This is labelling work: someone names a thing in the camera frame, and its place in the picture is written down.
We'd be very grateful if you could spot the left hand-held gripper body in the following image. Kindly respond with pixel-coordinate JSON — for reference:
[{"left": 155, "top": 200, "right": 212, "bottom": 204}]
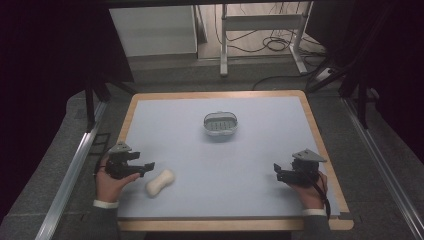
[{"left": 105, "top": 141, "right": 145, "bottom": 180}]

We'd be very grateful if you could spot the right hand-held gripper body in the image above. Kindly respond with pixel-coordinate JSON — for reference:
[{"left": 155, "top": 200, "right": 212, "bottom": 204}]
[{"left": 283, "top": 148, "right": 328, "bottom": 186}]

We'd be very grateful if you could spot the white bone-shaped soap bar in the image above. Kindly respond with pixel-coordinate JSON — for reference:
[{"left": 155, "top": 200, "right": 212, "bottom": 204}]
[{"left": 145, "top": 168, "right": 176, "bottom": 199}]

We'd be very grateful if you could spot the grey oval soap dish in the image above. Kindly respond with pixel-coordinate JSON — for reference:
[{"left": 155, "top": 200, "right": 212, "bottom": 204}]
[{"left": 203, "top": 111, "right": 238, "bottom": 137}]

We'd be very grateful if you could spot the person's left hand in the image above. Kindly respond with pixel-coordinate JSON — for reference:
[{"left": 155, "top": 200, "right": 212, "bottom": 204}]
[{"left": 94, "top": 156, "right": 141, "bottom": 204}]

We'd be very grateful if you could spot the person's right hand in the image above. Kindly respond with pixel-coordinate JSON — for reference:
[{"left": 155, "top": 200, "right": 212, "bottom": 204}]
[{"left": 288, "top": 171, "right": 329, "bottom": 211}]

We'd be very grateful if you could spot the light blue table mat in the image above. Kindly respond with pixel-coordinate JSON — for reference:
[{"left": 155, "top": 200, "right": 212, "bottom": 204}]
[{"left": 117, "top": 96, "right": 341, "bottom": 220}]

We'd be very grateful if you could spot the black metal stand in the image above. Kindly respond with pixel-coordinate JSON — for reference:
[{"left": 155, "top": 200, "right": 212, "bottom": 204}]
[{"left": 304, "top": 0, "right": 398, "bottom": 130}]

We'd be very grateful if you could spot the white power strip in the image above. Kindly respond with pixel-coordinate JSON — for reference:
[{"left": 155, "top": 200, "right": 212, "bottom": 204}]
[{"left": 314, "top": 67, "right": 335, "bottom": 83}]

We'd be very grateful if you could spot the dark curtain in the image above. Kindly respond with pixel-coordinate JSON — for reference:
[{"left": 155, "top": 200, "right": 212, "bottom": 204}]
[
  {"left": 304, "top": 0, "right": 424, "bottom": 165},
  {"left": 0, "top": 0, "right": 135, "bottom": 224}
]

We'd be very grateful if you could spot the white cabinet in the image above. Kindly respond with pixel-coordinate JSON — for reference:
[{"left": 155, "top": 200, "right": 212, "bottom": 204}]
[{"left": 109, "top": 5, "right": 199, "bottom": 58}]

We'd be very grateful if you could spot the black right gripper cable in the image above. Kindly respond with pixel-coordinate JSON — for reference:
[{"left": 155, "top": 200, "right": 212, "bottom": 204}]
[{"left": 308, "top": 171, "right": 332, "bottom": 221}]

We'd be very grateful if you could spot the black bracket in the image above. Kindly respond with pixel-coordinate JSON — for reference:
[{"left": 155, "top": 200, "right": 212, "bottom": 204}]
[{"left": 89, "top": 132, "right": 112, "bottom": 157}]

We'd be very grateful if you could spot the aluminium rail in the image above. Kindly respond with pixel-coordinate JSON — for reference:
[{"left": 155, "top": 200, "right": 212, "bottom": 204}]
[
  {"left": 34, "top": 100, "right": 108, "bottom": 240},
  {"left": 342, "top": 97, "right": 424, "bottom": 240}
]

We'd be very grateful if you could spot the black floor cable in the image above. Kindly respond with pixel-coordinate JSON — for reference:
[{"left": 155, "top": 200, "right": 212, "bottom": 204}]
[{"left": 251, "top": 73, "right": 316, "bottom": 91}]

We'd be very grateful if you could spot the tangle of black floor cables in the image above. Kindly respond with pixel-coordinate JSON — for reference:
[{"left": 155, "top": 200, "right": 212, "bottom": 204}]
[{"left": 214, "top": 2, "right": 327, "bottom": 58}]

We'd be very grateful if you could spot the white metal desk frame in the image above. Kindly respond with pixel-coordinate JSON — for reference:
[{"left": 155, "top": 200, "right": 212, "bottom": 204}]
[{"left": 219, "top": 2, "right": 314, "bottom": 78}]

